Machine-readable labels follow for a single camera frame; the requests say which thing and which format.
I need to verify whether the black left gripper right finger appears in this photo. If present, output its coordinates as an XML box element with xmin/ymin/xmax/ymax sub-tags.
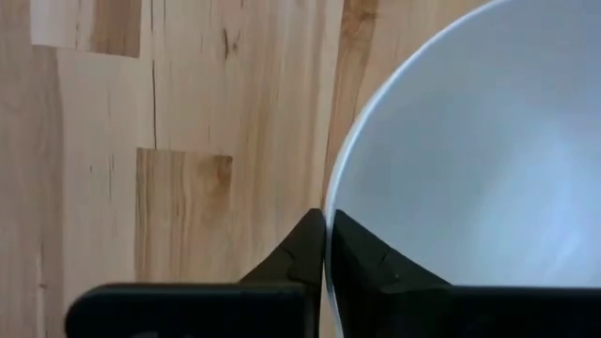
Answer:
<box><xmin>330</xmin><ymin>208</ymin><xmax>601</xmax><ymax>338</ymax></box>

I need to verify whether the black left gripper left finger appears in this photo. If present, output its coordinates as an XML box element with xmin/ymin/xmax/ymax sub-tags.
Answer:
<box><xmin>64</xmin><ymin>207</ymin><xmax>327</xmax><ymax>338</ymax></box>

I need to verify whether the small white bowl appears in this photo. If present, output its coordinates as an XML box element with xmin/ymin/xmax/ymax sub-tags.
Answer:
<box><xmin>322</xmin><ymin>0</ymin><xmax>601</xmax><ymax>338</ymax></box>

